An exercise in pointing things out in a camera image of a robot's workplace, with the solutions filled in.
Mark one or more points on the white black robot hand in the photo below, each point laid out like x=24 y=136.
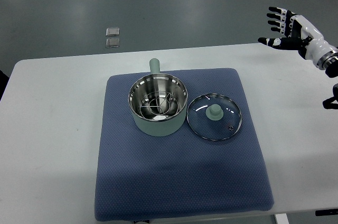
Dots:
x=301 y=35

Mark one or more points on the glass lid green knob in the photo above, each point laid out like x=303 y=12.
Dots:
x=214 y=117

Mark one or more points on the mint green steel pot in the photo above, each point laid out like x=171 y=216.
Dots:
x=158 y=81

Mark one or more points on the black table control panel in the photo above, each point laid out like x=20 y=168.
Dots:
x=326 y=212

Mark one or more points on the upper metal floor plate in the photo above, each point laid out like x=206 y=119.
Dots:
x=112 y=31

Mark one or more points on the blue textured cushion mat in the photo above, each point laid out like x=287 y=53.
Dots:
x=141 y=177

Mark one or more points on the person in black clothing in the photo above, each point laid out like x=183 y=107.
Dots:
x=3 y=83

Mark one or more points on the wire steaming rack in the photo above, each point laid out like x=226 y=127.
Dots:
x=158 y=105

